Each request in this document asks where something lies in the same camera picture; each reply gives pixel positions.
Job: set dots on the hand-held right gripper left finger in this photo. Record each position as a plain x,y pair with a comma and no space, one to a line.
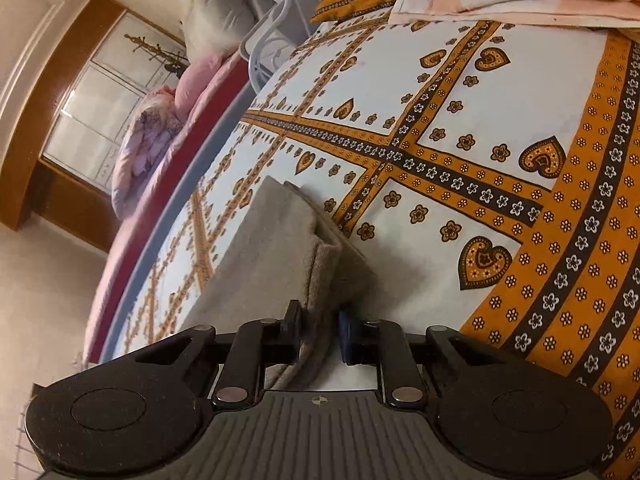
292,325

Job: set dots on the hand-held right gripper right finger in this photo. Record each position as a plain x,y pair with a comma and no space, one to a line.
345,335

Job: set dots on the grey pants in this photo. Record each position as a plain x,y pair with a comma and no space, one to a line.
270,260

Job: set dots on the bed with pink sheet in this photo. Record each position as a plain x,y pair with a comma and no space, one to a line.
150,195

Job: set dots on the pink and grey folded quilt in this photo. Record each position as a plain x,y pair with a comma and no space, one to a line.
140,150

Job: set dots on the orange heart-patterned bedsheet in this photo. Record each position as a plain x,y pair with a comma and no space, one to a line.
450,110

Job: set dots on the pink pillow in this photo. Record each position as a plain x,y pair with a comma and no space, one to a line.
195,80

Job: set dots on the wooden wardrobe with white doors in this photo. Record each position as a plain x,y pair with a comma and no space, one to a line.
100,105

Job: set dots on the white nightstand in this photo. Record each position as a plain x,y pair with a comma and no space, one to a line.
300,20

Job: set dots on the wooden coat rack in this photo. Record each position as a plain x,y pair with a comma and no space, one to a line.
155,49

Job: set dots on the beige padded headboard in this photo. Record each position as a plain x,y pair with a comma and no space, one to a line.
220,15

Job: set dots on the white metal bed frame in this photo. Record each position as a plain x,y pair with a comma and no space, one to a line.
281,12

